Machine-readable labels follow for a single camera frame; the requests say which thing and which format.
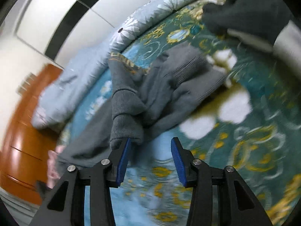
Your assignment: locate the grey knit sweater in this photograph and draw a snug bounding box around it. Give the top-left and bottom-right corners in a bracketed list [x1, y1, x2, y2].
[56, 42, 227, 174]

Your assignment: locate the pink fleece garment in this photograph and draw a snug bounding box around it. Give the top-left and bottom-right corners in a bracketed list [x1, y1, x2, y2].
[46, 145, 66, 189]

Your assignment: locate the teal floral bed blanket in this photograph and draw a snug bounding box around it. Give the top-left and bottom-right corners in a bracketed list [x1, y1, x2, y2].
[61, 0, 300, 225]

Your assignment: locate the grey-blue floral duvet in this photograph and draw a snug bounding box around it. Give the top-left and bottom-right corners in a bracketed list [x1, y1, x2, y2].
[31, 0, 195, 129]

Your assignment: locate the black fleece garment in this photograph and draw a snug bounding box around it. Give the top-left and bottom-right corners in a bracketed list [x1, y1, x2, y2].
[202, 0, 300, 44]

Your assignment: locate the white black-striped wardrobe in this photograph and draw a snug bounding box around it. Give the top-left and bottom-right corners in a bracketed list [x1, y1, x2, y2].
[0, 0, 170, 69]

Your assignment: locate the wooden bed frame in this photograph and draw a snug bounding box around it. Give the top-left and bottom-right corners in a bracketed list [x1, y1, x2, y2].
[1, 64, 61, 205]

